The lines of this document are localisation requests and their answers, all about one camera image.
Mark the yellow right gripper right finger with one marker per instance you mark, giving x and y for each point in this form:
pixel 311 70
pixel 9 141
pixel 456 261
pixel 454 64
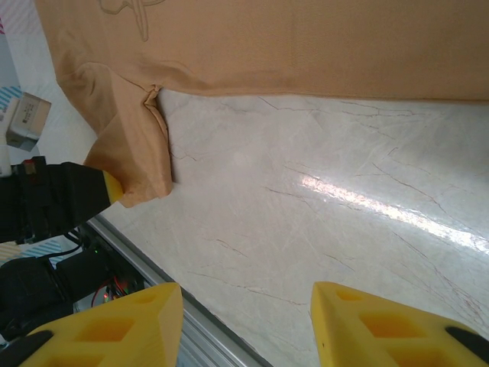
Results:
pixel 374 329

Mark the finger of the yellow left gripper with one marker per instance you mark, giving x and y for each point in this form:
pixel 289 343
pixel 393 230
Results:
pixel 114 188

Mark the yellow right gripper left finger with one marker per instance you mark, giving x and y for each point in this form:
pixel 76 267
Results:
pixel 114 329

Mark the tan t-shirt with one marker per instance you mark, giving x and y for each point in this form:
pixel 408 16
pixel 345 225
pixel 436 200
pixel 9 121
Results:
pixel 267 46

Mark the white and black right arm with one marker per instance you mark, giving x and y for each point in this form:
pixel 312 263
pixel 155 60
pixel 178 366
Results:
pixel 42 290

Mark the small electronics board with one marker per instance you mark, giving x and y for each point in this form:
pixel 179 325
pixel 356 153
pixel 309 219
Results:
pixel 112 292

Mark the small cardboard box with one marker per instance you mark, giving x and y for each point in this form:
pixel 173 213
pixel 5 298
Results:
pixel 28 120

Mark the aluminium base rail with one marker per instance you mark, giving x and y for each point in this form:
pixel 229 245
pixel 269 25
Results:
pixel 183 306

